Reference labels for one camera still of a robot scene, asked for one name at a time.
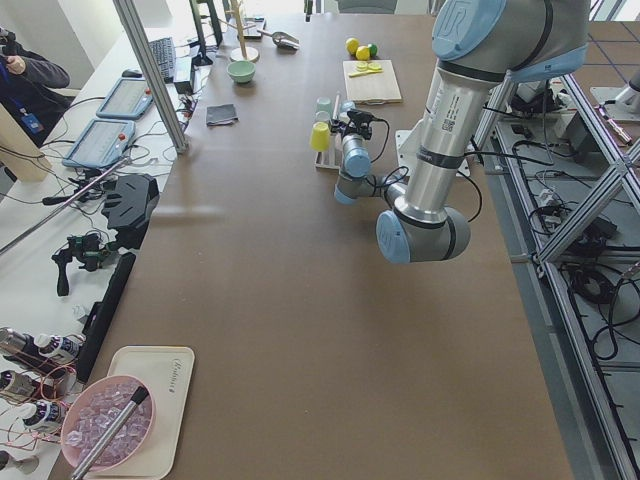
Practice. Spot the grey folded cloth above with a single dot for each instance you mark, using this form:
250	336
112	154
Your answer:
221	115

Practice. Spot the wooden cutting board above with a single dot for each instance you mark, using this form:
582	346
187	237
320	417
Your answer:
377	88

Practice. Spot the blue teach pendant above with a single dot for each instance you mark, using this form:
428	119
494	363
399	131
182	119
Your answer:
101	144
129	99

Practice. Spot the yellow plastic cup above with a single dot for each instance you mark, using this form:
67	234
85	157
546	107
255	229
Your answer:
320	136

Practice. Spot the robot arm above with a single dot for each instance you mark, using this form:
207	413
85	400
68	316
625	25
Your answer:
478	44

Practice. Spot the yellow lemon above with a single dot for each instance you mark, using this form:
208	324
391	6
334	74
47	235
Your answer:
363	53
352	44

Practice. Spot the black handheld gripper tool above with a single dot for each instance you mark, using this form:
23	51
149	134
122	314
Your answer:
88	250

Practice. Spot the wooden mug tree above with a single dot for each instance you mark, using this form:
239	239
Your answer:
243	52

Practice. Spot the metal ice tongs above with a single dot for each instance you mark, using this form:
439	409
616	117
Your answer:
109	434

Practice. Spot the yellow plastic knife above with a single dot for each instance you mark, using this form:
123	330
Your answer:
356	74

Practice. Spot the green bowl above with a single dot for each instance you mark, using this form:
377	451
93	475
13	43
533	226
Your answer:
241	71

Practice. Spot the grey plastic cup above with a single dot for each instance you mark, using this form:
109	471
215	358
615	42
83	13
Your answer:
322	116

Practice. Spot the green plastic cup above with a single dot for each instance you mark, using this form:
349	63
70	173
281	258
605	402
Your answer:
324	104

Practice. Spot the pink bowl with ice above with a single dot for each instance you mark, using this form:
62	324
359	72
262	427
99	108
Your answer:
92	414

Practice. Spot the light blue plastic cup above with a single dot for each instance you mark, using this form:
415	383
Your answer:
346	106

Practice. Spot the white wire cup rack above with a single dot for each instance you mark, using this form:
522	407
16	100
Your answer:
332	158

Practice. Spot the aluminium frame post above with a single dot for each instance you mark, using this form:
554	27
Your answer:
135	31

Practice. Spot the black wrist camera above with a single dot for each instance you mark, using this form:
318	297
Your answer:
360	117

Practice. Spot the cream plastic tray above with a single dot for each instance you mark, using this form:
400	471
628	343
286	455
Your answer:
166	372

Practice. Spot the metal scoop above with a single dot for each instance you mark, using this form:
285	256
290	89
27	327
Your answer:
282	40

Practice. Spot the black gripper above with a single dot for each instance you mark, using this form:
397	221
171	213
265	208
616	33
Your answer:
338	131

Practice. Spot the black keyboard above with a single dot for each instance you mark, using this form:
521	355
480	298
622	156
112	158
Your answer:
163	51

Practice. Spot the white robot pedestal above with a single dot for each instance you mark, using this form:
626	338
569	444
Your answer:
407	150

